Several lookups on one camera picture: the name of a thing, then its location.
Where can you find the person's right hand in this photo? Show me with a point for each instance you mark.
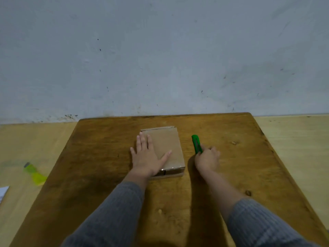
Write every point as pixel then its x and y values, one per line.
pixel 207 160

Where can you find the person's left hand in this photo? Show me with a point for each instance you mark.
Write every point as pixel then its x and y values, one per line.
pixel 145 160

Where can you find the person's left thumb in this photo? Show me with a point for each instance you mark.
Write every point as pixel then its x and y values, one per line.
pixel 165 157

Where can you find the person's left middle finger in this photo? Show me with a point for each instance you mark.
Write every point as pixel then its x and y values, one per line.
pixel 143 140

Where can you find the person's right fingers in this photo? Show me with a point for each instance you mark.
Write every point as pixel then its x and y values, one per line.
pixel 209 151

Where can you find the person's left little finger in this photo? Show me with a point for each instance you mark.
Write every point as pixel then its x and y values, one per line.
pixel 133 152

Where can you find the brown cardboard box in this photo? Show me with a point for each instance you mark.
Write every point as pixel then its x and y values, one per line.
pixel 168 149

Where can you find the green utility knife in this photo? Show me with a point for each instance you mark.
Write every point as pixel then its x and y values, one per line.
pixel 197 144

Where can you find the person's left forearm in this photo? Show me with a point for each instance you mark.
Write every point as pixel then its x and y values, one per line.
pixel 115 210

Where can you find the person's right forearm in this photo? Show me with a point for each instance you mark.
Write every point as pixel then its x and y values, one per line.
pixel 246 210

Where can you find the brown wooden table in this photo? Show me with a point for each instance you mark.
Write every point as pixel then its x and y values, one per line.
pixel 164 182

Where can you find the yellow-green plastic object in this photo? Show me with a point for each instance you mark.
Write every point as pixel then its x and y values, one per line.
pixel 34 173

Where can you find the white paper sheet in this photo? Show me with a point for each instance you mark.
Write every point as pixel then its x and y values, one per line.
pixel 3 192

